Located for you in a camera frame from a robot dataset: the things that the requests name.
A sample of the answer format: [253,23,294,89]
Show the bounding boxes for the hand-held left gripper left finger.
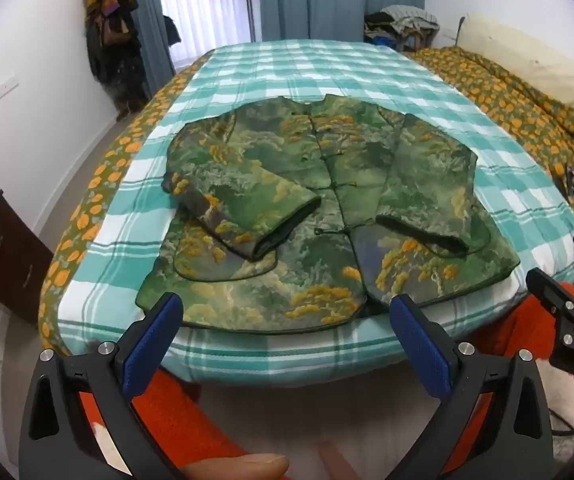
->
[19,292,184,480]

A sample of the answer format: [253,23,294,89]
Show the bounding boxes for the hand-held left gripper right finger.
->
[389,294,555,480]

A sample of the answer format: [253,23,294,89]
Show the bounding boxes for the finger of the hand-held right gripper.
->
[526,267,574,323]

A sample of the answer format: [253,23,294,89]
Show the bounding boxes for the green patterned padded jacket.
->
[137,94,520,333]

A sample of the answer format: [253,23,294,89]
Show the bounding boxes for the pile of folded clothes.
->
[364,5,440,53]

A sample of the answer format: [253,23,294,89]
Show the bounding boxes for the person's left hand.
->
[179,452,290,480]

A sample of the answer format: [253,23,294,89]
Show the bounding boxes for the orange knit clothing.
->
[77,282,574,480]

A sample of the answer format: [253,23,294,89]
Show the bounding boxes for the orange floral bed sheet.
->
[37,46,574,356]

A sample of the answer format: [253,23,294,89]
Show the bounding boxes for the dark wooden cabinet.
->
[0,190,56,328]

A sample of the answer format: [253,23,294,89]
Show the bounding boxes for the cream pillow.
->
[459,12,574,136]

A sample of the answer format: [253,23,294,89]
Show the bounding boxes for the teal checked blanket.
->
[54,39,574,386]

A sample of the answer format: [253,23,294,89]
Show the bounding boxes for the black hanging garment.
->
[163,14,182,49]

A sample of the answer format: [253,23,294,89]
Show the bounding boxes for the black cable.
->
[549,407,574,436]

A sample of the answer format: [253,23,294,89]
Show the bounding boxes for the dark clothes on wall hook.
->
[84,0,150,122]

